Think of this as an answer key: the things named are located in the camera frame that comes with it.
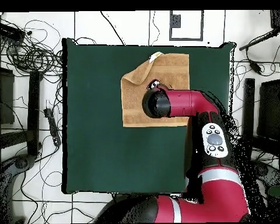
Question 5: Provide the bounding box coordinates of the dark flat panel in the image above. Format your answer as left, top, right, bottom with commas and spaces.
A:
0, 66, 15, 125
257, 79, 280, 141

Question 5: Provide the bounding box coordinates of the black rod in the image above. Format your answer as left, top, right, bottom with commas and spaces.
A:
238, 29, 280, 51

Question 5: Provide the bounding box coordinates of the black rectangular box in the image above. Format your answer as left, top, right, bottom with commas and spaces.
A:
0, 22, 26, 42

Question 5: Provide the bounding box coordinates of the dark green table cloth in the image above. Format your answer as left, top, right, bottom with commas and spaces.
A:
61, 37, 236, 195

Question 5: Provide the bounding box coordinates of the black power adapter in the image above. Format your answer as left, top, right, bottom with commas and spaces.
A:
248, 59, 263, 75

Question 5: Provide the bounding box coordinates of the orange terry towel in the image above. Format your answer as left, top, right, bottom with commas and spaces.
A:
120, 51, 190, 128

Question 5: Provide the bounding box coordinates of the black floor beam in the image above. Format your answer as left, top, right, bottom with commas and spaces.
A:
27, 71, 43, 156
242, 78, 256, 141

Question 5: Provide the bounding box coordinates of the dark grey stand base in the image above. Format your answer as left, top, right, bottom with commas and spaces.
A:
0, 153, 37, 223
254, 160, 280, 187

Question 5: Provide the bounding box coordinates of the black power strip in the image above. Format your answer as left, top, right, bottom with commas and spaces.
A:
43, 107, 62, 147

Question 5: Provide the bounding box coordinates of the black cable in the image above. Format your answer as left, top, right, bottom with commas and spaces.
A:
100, 10, 126, 46

